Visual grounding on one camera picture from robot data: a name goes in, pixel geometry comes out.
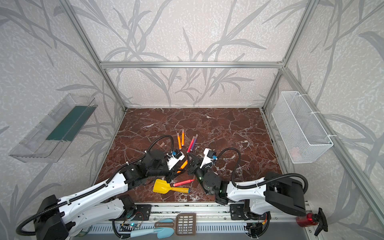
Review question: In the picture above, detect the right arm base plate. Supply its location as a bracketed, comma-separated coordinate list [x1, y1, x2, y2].
[230, 201, 271, 221]

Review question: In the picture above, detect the small circuit board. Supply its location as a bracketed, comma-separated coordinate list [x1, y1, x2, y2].
[119, 223, 141, 232]

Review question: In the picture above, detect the clear plastic wall tray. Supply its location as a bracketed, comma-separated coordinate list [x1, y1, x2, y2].
[9, 94, 98, 163]

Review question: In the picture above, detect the red marker pen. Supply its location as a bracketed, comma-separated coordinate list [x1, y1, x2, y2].
[173, 179, 195, 187]

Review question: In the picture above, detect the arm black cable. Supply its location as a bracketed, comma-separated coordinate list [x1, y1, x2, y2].
[214, 147, 309, 195]
[14, 134, 175, 237]

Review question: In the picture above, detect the white wire basket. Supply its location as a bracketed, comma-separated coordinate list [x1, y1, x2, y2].
[272, 91, 334, 164]

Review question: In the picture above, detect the purple marker pen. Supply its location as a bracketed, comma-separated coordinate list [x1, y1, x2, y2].
[191, 134, 199, 151]

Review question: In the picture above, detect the light blue spatula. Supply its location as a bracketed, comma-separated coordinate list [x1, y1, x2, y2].
[130, 219, 175, 239]

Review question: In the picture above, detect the pink marker pen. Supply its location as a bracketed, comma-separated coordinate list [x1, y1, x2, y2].
[187, 136, 196, 153]

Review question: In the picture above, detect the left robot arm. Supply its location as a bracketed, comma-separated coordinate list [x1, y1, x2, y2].
[16, 150, 185, 240]

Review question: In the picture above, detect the red spray bottle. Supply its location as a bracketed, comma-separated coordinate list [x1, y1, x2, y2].
[296, 208, 329, 237]

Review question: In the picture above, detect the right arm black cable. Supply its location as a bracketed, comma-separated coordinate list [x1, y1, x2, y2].
[214, 147, 309, 195]

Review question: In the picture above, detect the orange marker pen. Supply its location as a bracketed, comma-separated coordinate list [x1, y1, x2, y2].
[177, 133, 182, 150]
[181, 129, 185, 147]
[177, 160, 188, 173]

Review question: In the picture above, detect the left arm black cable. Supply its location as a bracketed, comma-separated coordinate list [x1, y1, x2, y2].
[14, 134, 175, 237]

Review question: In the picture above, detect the yellow toy shovel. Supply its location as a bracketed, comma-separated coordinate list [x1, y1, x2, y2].
[153, 179, 190, 194]

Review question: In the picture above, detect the aluminium front rail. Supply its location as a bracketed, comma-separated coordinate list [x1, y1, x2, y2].
[78, 202, 299, 236]

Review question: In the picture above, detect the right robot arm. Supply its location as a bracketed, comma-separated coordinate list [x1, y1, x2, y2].
[187, 153, 309, 217]

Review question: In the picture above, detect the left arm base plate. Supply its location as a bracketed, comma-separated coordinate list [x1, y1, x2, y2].
[119, 205, 152, 222]

